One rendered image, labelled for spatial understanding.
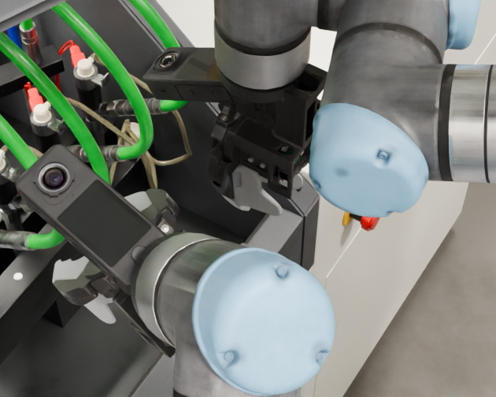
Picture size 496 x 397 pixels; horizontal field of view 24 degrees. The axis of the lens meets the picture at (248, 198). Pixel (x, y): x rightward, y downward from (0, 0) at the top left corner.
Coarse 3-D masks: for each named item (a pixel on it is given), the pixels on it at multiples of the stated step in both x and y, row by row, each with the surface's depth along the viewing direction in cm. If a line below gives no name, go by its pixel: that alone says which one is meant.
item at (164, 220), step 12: (156, 216) 82; (168, 216) 83; (168, 228) 82; (156, 240) 76; (144, 252) 76; (96, 276) 81; (132, 276) 75; (96, 288) 81; (108, 288) 81; (132, 288) 75; (120, 300) 81; (132, 300) 76; (132, 312) 81; (132, 324) 86; (144, 324) 81; (144, 336) 86; (156, 336) 82; (156, 348) 85; (168, 348) 82
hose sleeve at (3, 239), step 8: (0, 232) 115; (8, 232) 114; (16, 232) 113; (24, 232) 112; (32, 232) 111; (0, 240) 114; (8, 240) 113; (16, 240) 112; (24, 240) 111; (16, 248) 113; (24, 248) 111
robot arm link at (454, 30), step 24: (336, 0) 79; (360, 0) 77; (384, 0) 76; (408, 0) 76; (432, 0) 77; (456, 0) 78; (480, 0) 78; (336, 24) 81; (360, 24) 75; (408, 24) 75; (432, 24) 76; (456, 24) 78; (456, 48) 81
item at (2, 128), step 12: (0, 120) 96; (0, 132) 97; (12, 132) 97; (12, 144) 97; (24, 144) 98; (24, 156) 98; (24, 168) 99; (36, 240) 110; (48, 240) 107; (60, 240) 106
